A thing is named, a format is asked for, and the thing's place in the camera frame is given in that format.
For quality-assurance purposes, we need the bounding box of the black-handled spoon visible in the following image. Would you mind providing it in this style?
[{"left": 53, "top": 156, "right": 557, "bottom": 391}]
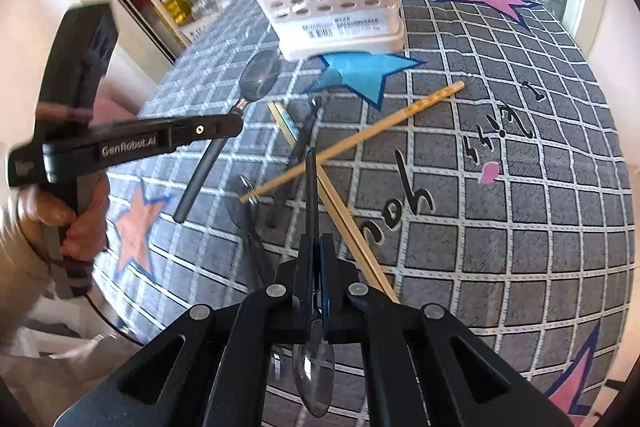
[{"left": 292, "top": 149, "right": 335, "bottom": 417}]

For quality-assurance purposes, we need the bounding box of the plain wooden chopstick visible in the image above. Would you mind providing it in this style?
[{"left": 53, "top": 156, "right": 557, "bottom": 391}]
[{"left": 267, "top": 102, "right": 396, "bottom": 300}]

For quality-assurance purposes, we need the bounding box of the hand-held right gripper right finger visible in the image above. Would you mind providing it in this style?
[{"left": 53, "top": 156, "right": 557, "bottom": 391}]
[{"left": 320, "top": 232, "right": 576, "bottom": 427}]

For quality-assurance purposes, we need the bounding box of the black-handled cutlery piece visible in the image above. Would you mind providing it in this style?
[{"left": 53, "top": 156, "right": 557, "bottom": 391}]
[{"left": 265, "top": 96, "right": 323, "bottom": 228}]

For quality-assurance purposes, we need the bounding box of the blue-patterned chopstick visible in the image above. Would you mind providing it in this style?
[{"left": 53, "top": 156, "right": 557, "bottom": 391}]
[{"left": 272, "top": 101, "right": 401, "bottom": 303}]

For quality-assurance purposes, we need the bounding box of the yellow bottle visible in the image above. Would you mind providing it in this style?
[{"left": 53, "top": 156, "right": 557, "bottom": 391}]
[{"left": 165, "top": 0, "right": 193, "bottom": 25}]

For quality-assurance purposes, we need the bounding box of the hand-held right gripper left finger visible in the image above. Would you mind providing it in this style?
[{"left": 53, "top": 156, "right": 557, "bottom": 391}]
[{"left": 52, "top": 232, "right": 321, "bottom": 427}]

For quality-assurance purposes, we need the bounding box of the grey checked star tablecloth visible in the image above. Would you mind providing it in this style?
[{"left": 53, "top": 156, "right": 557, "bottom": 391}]
[{"left": 92, "top": 0, "right": 636, "bottom": 427}]

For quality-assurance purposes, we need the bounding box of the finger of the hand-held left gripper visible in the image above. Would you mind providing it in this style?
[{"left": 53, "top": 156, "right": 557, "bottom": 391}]
[{"left": 167, "top": 112, "right": 245, "bottom": 150}]

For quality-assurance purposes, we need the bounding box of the large spoon with black handle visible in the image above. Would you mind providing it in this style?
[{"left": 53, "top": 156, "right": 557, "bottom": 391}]
[{"left": 172, "top": 49, "right": 282, "bottom": 224}]

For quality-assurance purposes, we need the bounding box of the person's left hand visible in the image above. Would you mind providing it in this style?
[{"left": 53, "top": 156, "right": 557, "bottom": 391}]
[{"left": 17, "top": 179, "right": 111, "bottom": 264}]

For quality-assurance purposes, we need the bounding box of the speckled wooden chopstick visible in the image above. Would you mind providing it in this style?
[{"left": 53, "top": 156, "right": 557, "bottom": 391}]
[{"left": 240, "top": 80, "right": 466, "bottom": 204}]

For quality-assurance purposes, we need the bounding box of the person's left forearm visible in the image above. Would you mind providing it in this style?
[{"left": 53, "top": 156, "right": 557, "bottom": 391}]
[{"left": 0, "top": 202, "right": 57, "bottom": 348}]

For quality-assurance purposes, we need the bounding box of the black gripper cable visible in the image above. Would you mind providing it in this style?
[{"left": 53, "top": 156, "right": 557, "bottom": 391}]
[{"left": 82, "top": 289, "right": 146, "bottom": 349}]

